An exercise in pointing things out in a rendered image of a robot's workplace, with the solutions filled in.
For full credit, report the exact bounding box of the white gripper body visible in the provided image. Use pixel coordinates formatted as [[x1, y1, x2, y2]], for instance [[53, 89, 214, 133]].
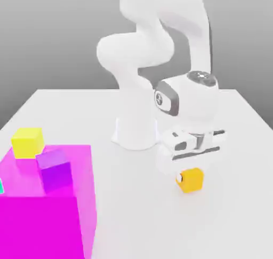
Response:
[[157, 144, 223, 175]]

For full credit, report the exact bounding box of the small orange cube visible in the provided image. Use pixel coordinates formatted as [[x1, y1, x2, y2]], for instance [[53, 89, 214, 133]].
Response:
[[175, 167, 204, 194]]

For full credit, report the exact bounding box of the small purple cube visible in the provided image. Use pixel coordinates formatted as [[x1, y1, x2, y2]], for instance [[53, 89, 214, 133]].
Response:
[[35, 148, 72, 194]]

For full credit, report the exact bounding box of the small yellow cube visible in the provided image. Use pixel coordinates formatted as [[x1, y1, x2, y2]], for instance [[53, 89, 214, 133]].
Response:
[[11, 128, 45, 160]]

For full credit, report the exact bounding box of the large magenta box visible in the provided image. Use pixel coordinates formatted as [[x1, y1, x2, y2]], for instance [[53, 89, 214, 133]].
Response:
[[0, 144, 98, 259]]

